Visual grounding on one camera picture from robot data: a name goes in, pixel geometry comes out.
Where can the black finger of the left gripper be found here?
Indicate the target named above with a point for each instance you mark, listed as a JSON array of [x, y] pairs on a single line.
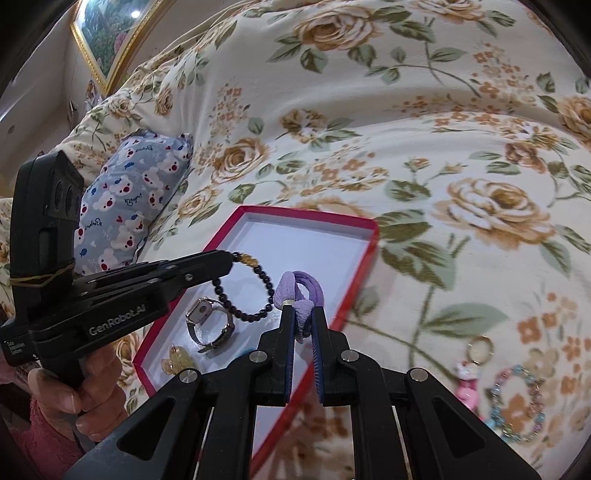
[[178, 275]]

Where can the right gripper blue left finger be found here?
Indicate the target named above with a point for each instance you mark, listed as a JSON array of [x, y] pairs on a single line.
[[288, 329]]

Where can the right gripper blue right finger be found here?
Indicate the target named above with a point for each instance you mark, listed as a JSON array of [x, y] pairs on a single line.
[[317, 323]]

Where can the rose gold watch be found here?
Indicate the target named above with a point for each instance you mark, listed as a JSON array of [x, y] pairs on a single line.
[[209, 324]]

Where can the yellow floral hair claw clip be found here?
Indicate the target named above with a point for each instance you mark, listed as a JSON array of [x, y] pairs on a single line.
[[177, 359]]

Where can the left hand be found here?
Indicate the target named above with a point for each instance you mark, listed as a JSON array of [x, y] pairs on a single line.
[[94, 410]]

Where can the red box with white interior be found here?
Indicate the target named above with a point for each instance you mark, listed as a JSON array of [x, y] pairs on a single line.
[[336, 249]]

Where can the blue bear print pillow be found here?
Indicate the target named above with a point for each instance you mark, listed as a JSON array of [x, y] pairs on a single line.
[[131, 190]]

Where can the floral cream bedspread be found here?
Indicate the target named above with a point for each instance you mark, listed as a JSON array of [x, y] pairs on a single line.
[[461, 127]]

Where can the gold framed painting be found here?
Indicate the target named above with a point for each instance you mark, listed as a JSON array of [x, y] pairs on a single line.
[[108, 33]]

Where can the pink kitty keychain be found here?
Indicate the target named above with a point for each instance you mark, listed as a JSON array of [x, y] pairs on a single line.
[[480, 350]]

